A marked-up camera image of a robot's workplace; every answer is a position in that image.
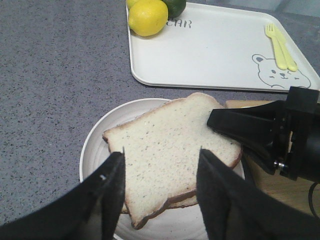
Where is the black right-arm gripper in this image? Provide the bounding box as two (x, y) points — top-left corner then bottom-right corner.
(207, 86), (320, 182)

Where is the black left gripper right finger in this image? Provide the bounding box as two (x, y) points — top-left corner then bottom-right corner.
(196, 149), (320, 240)

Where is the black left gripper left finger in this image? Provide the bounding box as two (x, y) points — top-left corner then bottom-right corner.
(0, 152), (125, 240)

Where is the white round plate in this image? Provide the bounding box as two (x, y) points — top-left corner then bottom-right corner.
(79, 98), (246, 240)

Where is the white bread slice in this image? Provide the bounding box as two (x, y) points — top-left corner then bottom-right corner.
(103, 92), (242, 229)

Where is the white rectangular bear tray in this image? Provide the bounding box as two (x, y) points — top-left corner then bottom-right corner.
(128, 3), (320, 92)

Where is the wooden cutting board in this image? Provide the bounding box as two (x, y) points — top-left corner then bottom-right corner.
(224, 99), (320, 221)

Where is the yellow plastic fork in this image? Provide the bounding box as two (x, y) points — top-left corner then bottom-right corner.
(264, 23), (288, 70)

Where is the green lime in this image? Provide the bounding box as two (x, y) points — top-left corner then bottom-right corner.
(163, 0), (187, 18)

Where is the yellow lemon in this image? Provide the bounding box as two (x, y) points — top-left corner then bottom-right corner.
(126, 0), (168, 37)

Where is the black cable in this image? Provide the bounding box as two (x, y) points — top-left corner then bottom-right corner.
(307, 181), (320, 218)

